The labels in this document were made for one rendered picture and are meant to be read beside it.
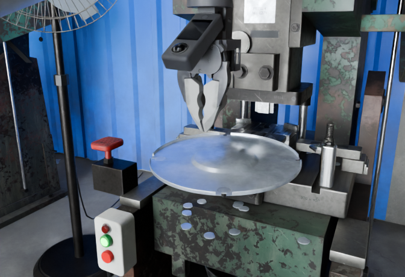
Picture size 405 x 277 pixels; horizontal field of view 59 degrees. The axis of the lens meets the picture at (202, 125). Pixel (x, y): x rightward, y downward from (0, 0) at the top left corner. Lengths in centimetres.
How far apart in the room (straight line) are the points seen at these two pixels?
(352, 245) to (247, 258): 22
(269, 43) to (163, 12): 160
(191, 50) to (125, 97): 213
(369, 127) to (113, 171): 73
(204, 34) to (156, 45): 185
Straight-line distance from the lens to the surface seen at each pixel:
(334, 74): 107
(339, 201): 81
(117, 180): 90
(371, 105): 115
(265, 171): 66
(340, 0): 76
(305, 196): 82
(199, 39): 52
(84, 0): 141
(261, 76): 80
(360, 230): 81
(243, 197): 83
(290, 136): 90
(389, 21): 98
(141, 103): 254
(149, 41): 244
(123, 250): 85
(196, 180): 62
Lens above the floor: 103
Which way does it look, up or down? 15 degrees down
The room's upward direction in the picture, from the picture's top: straight up
